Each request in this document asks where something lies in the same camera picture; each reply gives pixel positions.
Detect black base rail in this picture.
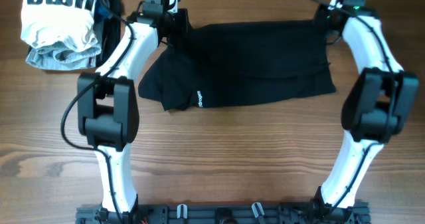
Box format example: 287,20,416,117
75,203,371,224

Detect grey folded garment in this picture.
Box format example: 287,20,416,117
26,31,102,71

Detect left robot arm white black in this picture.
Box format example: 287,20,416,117
74,0,180,221

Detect black folded garment in pile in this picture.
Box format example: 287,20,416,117
96,0,122,67

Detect left white rail clip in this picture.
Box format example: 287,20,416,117
176,204,188,220

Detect black t-shirt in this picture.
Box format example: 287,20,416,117
138,20,335,110

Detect right white rail clip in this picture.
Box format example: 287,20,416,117
251,202,266,224

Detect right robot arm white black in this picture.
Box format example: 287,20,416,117
318,0,419,217

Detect white rail clip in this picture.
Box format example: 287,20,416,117
251,202,266,224
176,204,188,220

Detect white shirt with black lettering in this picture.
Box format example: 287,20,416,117
21,0,98,53

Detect blue garment in pile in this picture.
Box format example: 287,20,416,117
94,0,112,24

